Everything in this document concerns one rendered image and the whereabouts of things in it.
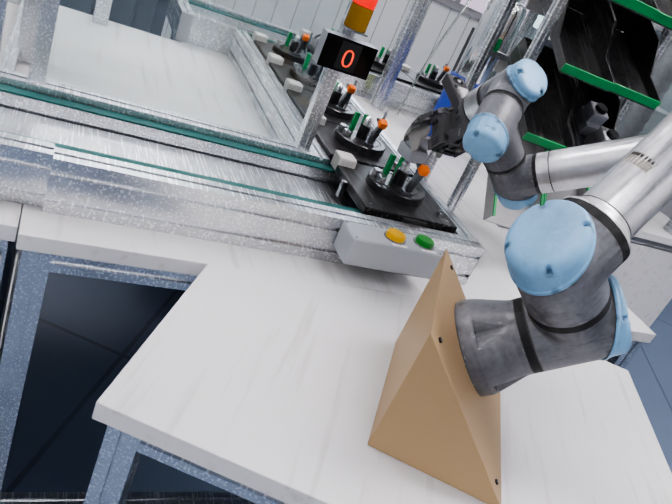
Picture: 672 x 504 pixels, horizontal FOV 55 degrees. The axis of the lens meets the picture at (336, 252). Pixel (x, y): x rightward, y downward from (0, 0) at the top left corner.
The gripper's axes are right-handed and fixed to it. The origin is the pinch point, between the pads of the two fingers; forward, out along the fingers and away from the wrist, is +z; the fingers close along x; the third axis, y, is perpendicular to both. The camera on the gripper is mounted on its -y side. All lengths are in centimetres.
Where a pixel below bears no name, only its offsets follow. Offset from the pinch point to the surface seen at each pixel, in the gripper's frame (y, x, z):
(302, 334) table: 48, -31, -12
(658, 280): -3, 169, 64
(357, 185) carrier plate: 11.0, -10.3, 8.2
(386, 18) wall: -207, 126, 220
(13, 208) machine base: 31, -76, 4
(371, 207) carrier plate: 18.1, -10.5, 1.4
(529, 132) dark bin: -3.2, 23.2, -10.4
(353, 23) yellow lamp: -18.3, -20.3, -5.6
